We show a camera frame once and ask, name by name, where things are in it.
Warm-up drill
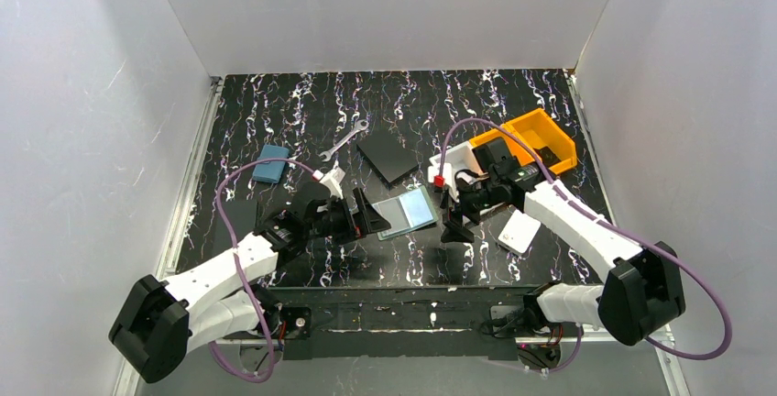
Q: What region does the green card holder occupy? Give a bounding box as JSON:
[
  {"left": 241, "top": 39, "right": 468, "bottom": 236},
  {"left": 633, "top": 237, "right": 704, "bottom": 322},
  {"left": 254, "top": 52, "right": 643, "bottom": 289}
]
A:
[{"left": 372, "top": 187, "right": 439, "bottom": 241}]

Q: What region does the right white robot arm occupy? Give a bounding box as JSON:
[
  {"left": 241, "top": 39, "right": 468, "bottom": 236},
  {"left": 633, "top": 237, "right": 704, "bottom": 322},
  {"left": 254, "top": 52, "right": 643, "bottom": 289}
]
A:
[{"left": 429, "top": 136, "right": 686, "bottom": 346}]

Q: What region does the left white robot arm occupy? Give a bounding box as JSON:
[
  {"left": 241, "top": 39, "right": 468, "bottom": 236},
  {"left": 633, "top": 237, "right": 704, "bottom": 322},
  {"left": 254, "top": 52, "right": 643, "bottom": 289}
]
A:
[{"left": 108, "top": 182, "right": 391, "bottom": 383}]

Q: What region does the black card in bin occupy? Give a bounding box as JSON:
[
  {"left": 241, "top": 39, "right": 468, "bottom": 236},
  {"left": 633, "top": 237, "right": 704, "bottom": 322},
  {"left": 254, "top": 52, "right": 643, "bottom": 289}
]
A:
[{"left": 534, "top": 147, "right": 560, "bottom": 168}]

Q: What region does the blue card wallet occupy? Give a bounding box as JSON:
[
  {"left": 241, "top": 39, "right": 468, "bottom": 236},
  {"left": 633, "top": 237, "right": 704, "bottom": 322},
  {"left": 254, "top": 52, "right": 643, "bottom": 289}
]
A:
[{"left": 251, "top": 144, "right": 290, "bottom": 184}]

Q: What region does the white plastic bin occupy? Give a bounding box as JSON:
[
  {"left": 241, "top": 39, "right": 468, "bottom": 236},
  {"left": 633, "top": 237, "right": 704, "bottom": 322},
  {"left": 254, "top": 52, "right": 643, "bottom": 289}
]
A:
[{"left": 427, "top": 141, "right": 483, "bottom": 183}]

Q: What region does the white square box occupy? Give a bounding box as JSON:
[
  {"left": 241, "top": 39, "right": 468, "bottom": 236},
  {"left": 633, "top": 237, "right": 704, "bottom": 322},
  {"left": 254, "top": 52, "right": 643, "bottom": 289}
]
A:
[{"left": 498, "top": 210, "right": 541, "bottom": 255}]

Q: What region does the black square plate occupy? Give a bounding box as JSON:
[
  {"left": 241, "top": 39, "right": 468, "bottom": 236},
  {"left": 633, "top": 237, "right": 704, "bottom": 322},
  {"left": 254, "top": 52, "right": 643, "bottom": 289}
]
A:
[{"left": 356, "top": 131, "right": 419, "bottom": 185}]

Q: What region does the black flat notebook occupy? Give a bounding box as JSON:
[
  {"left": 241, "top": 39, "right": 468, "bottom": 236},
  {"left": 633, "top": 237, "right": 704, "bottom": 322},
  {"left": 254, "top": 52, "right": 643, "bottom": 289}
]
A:
[{"left": 209, "top": 200, "right": 258, "bottom": 257}]

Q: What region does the silver wrench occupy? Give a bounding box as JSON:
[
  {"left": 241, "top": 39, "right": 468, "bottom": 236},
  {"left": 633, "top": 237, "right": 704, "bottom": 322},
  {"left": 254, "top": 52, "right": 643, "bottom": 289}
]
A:
[{"left": 319, "top": 119, "right": 369, "bottom": 162}]

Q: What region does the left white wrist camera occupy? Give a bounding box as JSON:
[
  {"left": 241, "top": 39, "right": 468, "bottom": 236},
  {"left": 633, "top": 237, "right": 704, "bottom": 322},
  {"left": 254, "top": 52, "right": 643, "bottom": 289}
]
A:
[{"left": 313, "top": 168, "right": 345, "bottom": 199}]

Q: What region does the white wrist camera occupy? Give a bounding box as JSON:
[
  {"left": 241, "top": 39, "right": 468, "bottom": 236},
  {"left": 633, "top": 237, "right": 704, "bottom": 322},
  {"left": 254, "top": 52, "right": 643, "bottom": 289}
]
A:
[
  {"left": 427, "top": 161, "right": 482, "bottom": 190},
  {"left": 313, "top": 168, "right": 345, "bottom": 199}
]

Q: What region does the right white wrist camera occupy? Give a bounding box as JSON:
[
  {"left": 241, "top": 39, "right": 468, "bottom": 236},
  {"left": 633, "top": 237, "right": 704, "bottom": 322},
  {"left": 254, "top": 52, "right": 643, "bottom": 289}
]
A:
[{"left": 427, "top": 161, "right": 482, "bottom": 190}]

